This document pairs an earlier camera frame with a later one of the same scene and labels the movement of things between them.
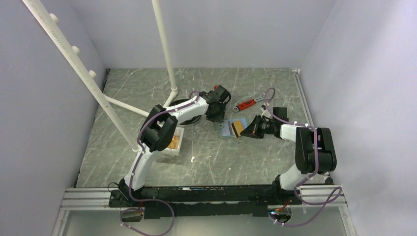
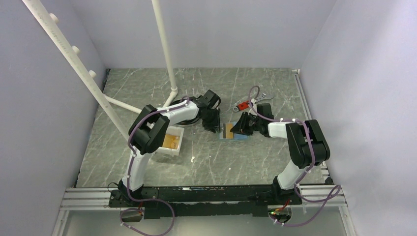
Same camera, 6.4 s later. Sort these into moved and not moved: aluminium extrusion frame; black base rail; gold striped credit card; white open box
Moved: gold striped credit card
Not moved: black base rail; aluminium extrusion frame; white open box
